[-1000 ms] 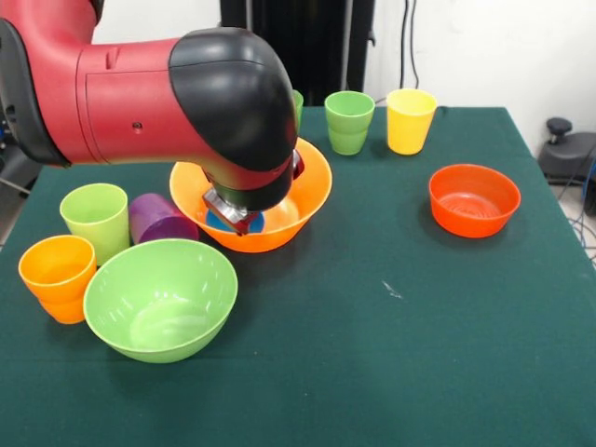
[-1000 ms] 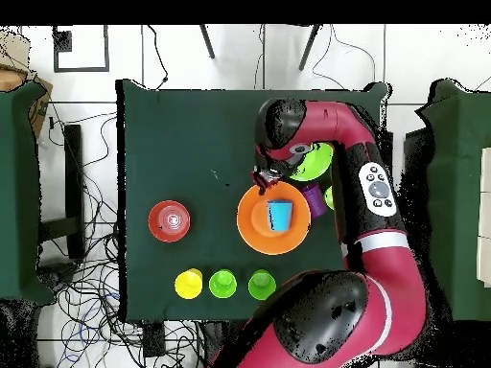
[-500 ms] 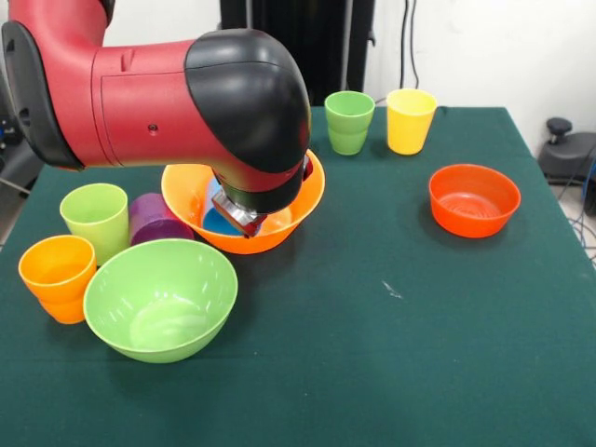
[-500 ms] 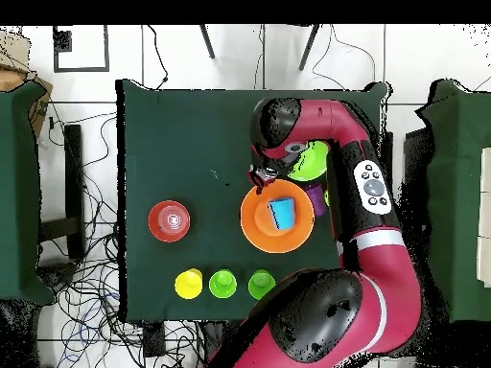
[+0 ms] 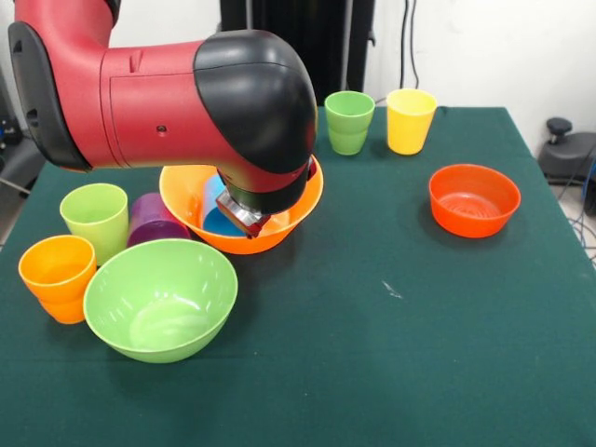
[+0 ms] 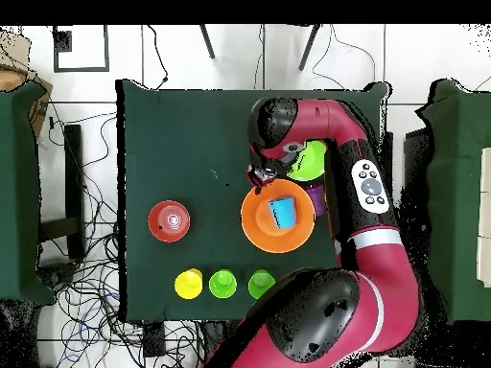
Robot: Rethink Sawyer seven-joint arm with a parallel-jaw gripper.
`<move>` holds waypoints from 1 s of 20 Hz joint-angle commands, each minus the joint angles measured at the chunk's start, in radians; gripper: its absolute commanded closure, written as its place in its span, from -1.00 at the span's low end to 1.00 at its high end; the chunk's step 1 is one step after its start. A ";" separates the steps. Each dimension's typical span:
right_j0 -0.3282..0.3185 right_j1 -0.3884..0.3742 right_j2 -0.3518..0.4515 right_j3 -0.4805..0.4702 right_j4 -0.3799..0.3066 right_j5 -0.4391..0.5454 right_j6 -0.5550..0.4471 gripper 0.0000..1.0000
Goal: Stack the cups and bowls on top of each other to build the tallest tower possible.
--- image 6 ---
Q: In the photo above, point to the cardboard box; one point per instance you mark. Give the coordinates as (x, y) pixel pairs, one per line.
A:
(40, 111)

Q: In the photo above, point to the green cloth side table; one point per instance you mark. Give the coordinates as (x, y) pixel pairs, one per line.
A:
(19, 191)
(456, 230)

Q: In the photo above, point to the black floor stand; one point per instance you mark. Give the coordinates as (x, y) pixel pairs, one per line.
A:
(388, 161)
(73, 172)

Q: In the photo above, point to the purple cup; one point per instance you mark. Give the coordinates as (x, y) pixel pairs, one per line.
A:
(316, 199)

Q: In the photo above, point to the yellow cup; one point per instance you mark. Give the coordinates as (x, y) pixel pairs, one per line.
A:
(188, 285)

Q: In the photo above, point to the black power box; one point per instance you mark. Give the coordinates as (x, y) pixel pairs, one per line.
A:
(154, 339)

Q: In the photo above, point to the dark tripod leg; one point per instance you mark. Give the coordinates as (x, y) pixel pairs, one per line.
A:
(309, 48)
(207, 42)

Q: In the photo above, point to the large orange bowl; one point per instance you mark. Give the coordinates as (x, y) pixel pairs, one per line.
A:
(253, 226)

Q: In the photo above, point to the grey black device base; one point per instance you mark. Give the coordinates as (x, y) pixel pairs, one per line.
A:
(57, 274)

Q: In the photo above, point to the blue cup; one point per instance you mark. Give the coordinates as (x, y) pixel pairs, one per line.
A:
(284, 212)

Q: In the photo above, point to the dark green tablecloth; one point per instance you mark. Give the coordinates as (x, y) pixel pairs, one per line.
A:
(191, 126)

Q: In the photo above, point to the green cup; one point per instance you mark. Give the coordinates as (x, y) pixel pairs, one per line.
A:
(259, 285)
(223, 285)

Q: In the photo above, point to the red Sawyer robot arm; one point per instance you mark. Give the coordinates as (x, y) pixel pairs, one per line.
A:
(383, 276)

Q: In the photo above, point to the red bowl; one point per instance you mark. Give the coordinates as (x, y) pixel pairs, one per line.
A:
(169, 221)

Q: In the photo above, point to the black square frame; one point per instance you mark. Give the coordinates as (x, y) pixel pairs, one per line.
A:
(80, 69)

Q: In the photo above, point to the large green bowl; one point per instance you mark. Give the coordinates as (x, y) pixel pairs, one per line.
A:
(310, 165)

